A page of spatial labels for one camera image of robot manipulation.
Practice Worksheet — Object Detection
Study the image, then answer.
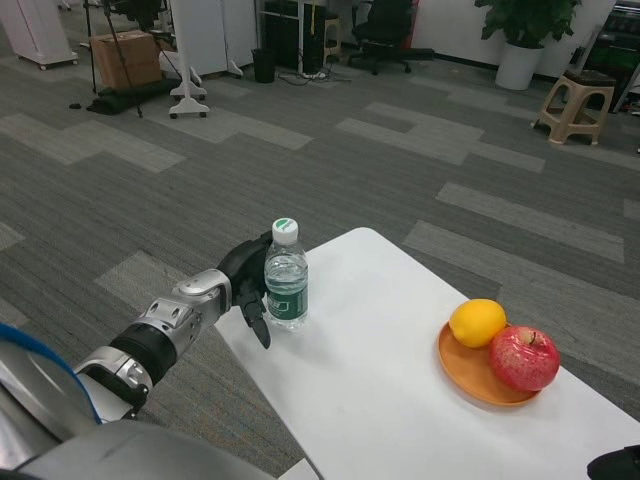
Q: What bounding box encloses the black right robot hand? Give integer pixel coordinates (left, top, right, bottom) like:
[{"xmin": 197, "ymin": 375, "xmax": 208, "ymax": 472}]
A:
[{"xmin": 585, "ymin": 446, "xmax": 640, "ymax": 480}]

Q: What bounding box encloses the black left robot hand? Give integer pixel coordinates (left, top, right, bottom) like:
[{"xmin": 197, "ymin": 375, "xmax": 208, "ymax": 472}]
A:
[{"xmin": 215, "ymin": 230, "xmax": 274, "ymax": 350}]

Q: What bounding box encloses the clear green-label water bottle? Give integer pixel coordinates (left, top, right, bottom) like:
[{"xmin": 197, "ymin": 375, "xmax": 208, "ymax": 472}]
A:
[{"xmin": 263, "ymin": 217, "xmax": 310, "ymax": 332}]

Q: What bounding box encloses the red apple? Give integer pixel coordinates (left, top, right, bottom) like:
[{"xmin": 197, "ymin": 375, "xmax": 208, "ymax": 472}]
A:
[{"xmin": 488, "ymin": 324, "xmax": 561, "ymax": 392}]

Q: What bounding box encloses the orange round plate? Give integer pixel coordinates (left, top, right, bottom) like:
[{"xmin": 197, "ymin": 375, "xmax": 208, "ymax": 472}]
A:
[{"xmin": 437, "ymin": 319, "xmax": 543, "ymax": 407}]

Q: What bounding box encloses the yellow lemon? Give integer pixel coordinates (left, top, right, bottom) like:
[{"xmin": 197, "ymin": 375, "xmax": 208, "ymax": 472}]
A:
[{"xmin": 448, "ymin": 298, "xmax": 508, "ymax": 349}]

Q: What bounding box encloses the black waste bin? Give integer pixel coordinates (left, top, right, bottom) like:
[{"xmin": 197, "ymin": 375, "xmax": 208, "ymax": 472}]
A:
[{"xmin": 250, "ymin": 47, "xmax": 277, "ymax": 84}]

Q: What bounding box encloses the brown cardboard box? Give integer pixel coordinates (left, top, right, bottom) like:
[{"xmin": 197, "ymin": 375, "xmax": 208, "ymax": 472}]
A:
[{"xmin": 89, "ymin": 30, "xmax": 165, "ymax": 92}]

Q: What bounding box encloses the black computer tower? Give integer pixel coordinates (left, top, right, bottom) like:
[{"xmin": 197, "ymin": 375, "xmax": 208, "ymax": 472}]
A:
[{"xmin": 263, "ymin": 0, "xmax": 326, "ymax": 74}]

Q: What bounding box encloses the white wheeled partition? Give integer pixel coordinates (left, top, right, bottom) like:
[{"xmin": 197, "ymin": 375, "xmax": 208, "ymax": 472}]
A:
[
  {"xmin": 219, "ymin": 0, "xmax": 256, "ymax": 79},
  {"xmin": 168, "ymin": 0, "xmax": 229, "ymax": 120}
]

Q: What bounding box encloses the white office desk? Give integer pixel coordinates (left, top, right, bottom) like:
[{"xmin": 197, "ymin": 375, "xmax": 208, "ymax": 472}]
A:
[{"xmin": 254, "ymin": 0, "xmax": 374, "ymax": 74}]

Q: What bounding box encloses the small beige stool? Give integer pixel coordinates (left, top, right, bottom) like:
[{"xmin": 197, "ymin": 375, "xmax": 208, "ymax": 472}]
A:
[{"xmin": 323, "ymin": 13, "xmax": 343, "ymax": 61}]

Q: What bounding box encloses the black tripod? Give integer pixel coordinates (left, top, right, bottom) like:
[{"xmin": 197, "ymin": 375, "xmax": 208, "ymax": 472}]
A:
[{"xmin": 82, "ymin": 0, "xmax": 146, "ymax": 120}]

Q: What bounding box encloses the black office chair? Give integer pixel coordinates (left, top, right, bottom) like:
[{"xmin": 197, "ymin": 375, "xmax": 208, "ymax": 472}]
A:
[
  {"xmin": 102, "ymin": 0, "xmax": 171, "ymax": 31},
  {"xmin": 347, "ymin": 0, "xmax": 435, "ymax": 76}
]

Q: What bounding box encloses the white wheeled cabinet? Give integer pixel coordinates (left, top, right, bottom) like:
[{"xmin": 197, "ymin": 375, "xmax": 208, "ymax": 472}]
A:
[{"xmin": 0, "ymin": 0, "xmax": 80, "ymax": 70}]

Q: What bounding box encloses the white plant pot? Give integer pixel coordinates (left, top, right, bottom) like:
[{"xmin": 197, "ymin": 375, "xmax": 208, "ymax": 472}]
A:
[{"xmin": 495, "ymin": 41, "xmax": 545, "ymax": 91}]

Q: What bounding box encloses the green potted plant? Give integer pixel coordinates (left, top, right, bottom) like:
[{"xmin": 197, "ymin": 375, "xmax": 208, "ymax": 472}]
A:
[{"xmin": 473, "ymin": 0, "xmax": 584, "ymax": 50}]

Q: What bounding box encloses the beige plastic stool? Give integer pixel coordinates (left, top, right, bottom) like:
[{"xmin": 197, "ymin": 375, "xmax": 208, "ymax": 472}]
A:
[{"xmin": 533, "ymin": 69, "xmax": 617, "ymax": 146}]

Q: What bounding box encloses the black green-lit computer case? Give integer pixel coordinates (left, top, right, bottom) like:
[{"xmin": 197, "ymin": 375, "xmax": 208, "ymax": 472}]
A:
[{"xmin": 582, "ymin": 2, "xmax": 640, "ymax": 114}]

